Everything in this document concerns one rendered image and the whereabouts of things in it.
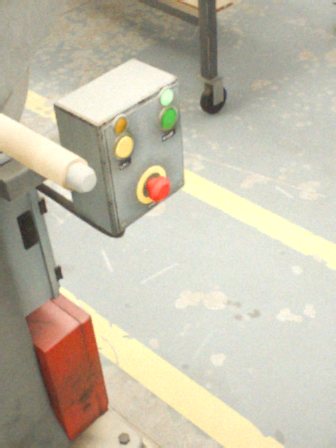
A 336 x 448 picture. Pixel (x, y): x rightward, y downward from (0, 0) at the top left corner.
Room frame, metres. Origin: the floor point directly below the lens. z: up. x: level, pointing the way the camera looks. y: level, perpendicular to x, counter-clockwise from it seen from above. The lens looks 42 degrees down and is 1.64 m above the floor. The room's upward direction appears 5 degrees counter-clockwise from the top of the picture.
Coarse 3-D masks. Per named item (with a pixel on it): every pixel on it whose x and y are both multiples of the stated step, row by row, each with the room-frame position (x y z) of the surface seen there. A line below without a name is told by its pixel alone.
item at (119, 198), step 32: (128, 64) 0.96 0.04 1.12; (64, 96) 0.89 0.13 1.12; (96, 96) 0.88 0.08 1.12; (128, 96) 0.87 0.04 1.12; (64, 128) 0.86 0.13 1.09; (96, 128) 0.81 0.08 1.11; (128, 128) 0.83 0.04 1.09; (160, 128) 0.87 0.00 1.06; (96, 160) 0.81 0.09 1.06; (128, 160) 0.83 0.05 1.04; (160, 160) 0.87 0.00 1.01; (96, 192) 0.82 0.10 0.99; (128, 192) 0.82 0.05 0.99; (96, 224) 0.83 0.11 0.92; (128, 224) 0.82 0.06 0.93
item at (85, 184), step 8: (72, 168) 0.52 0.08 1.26; (80, 168) 0.52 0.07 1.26; (88, 168) 0.52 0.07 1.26; (72, 176) 0.51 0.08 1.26; (80, 176) 0.51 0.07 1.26; (88, 176) 0.51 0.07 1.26; (72, 184) 0.51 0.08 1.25; (80, 184) 0.51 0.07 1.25; (88, 184) 0.51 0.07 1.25; (80, 192) 0.51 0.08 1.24
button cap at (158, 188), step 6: (150, 180) 0.85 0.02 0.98; (156, 180) 0.84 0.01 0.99; (162, 180) 0.84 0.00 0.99; (168, 180) 0.85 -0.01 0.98; (150, 186) 0.84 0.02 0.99; (156, 186) 0.83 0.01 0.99; (162, 186) 0.83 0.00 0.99; (168, 186) 0.84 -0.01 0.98; (150, 192) 0.83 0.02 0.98; (156, 192) 0.83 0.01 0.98; (162, 192) 0.83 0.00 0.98; (168, 192) 0.84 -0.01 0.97; (150, 198) 0.83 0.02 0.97; (156, 198) 0.83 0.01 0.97; (162, 198) 0.83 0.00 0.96
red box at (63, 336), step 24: (48, 312) 0.94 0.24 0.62; (72, 312) 0.94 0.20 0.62; (48, 336) 0.88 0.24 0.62; (72, 336) 0.89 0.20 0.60; (48, 360) 0.85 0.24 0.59; (72, 360) 0.88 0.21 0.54; (96, 360) 0.92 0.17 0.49; (48, 384) 0.86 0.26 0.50; (72, 384) 0.87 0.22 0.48; (96, 384) 0.91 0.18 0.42; (72, 408) 0.86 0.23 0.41; (96, 408) 0.90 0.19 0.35; (72, 432) 0.85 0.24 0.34
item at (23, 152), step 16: (0, 128) 0.59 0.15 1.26; (16, 128) 0.58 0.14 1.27; (0, 144) 0.58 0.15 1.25; (16, 144) 0.57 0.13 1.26; (32, 144) 0.56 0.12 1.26; (48, 144) 0.55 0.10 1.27; (32, 160) 0.54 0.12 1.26; (48, 160) 0.53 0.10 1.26; (64, 160) 0.53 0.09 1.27; (80, 160) 0.53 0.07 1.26; (48, 176) 0.53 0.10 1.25; (64, 176) 0.52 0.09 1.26
